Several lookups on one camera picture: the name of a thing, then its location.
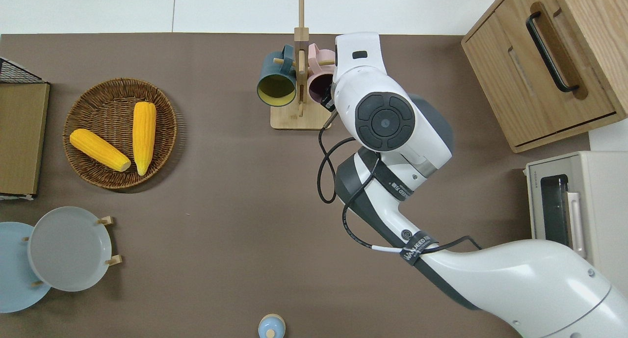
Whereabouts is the pink mug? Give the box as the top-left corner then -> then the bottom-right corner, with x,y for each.
307,43 -> 337,104

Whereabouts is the wooden mug stand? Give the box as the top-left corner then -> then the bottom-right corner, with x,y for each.
270,0 -> 335,130

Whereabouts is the dark blue mug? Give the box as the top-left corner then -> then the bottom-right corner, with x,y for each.
257,45 -> 298,108

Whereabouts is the brown table mat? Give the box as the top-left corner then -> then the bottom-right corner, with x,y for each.
0,33 -> 592,338

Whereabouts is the yellow corn cob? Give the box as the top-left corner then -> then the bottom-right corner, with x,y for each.
132,102 -> 157,176
70,129 -> 132,172

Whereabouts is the wooden cabinet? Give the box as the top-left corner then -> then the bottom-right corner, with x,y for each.
461,0 -> 628,153

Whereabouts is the round wicker basket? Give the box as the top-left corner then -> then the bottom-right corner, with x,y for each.
63,78 -> 178,190

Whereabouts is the blue round timer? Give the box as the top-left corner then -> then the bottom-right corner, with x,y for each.
258,313 -> 286,338

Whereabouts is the wooden plate rack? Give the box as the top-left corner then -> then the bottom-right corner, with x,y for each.
22,215 -> 123,287

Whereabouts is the white toaster oven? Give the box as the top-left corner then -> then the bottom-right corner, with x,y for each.
524,151 -> 628,299

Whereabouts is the grey plate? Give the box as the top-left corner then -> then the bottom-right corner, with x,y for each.
27,207 -> 112,292

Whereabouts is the light blue plate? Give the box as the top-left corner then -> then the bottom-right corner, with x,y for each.
0,222 -> 52,313

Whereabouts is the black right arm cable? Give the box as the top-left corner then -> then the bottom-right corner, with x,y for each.
317,110 -> 484,254

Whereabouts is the black velcro cable strap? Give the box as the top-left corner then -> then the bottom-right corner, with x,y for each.
400,230 -> 438,266
357,147 -> 415,201

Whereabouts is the black cabinet handle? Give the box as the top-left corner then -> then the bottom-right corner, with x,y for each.
526,11 -> 579,93

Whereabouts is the white oven door handle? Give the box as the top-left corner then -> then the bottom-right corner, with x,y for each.
567,192 -> 587,259

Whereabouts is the wire basket with wooden shelf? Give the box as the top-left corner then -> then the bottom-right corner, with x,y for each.
0,57 -> 51,201

